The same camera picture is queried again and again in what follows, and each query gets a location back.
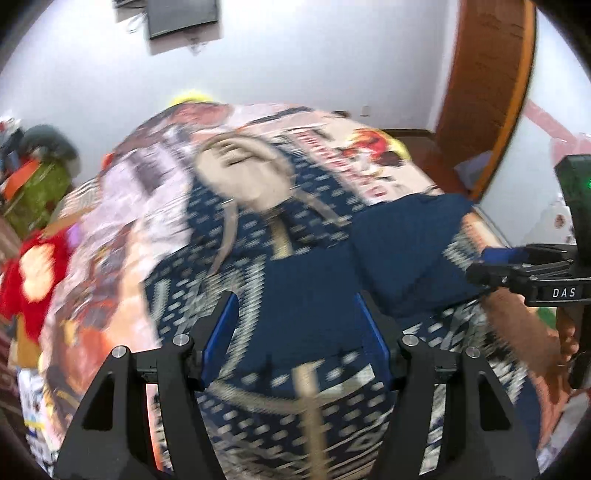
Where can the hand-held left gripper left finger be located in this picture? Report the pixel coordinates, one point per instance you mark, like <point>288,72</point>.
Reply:
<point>221,332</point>

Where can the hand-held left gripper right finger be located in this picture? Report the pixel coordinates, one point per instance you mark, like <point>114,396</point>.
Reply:
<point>371,327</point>

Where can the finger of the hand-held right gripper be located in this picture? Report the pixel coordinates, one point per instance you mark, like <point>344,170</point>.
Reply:
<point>505,254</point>
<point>489,276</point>

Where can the navy patterned garment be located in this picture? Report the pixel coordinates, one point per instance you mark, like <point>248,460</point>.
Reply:
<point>300,295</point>

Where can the person's right hand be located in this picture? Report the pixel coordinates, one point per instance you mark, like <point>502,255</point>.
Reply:
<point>567,332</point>

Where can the red white cloth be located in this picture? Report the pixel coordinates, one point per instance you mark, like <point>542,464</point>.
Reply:
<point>568,138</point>

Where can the wooden door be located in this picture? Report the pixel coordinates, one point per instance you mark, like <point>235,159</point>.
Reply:
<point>489,92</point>

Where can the printed blanket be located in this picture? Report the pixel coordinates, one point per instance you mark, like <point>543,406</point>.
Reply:
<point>152,184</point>

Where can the red plush toy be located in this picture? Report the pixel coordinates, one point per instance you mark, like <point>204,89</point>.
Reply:
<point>27,286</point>

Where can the green bag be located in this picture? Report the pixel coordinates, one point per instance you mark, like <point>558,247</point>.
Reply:
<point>41,194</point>

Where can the yellow pillow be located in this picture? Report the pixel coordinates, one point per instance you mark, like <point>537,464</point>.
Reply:
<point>191,98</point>

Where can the orange cloth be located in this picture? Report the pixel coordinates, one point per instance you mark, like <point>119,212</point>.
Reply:
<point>21,177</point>

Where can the dark wall screen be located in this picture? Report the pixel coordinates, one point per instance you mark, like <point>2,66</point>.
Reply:
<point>182,16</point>

